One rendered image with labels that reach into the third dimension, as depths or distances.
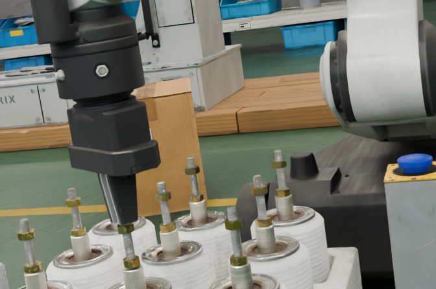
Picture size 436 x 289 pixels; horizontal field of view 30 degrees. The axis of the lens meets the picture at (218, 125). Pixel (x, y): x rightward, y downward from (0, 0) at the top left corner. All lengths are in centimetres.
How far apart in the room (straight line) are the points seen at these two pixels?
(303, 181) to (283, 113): 151
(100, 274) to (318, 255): 27
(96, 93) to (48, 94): 251
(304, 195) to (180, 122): 72
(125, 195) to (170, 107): 118
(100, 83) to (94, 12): 7
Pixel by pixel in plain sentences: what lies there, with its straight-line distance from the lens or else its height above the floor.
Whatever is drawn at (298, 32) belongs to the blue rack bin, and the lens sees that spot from 562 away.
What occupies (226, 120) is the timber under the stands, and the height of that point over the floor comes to 5.
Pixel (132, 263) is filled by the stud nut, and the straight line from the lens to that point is 87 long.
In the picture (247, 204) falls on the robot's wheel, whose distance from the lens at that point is 140.
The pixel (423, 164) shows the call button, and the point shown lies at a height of 32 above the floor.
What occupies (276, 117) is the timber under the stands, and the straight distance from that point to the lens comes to 290.
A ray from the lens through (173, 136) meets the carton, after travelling 203.
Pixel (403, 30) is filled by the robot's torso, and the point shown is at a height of 46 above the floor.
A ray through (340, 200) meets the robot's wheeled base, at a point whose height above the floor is 18.
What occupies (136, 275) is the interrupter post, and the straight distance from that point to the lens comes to 87.
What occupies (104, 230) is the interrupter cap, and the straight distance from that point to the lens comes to 113.
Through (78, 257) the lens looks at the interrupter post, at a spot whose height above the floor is 26.
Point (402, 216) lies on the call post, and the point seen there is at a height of 27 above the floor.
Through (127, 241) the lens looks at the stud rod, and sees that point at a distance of 87.
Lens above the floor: 57
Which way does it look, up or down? 10 degrees down
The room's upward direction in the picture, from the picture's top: 8 degrees counter-clockwise
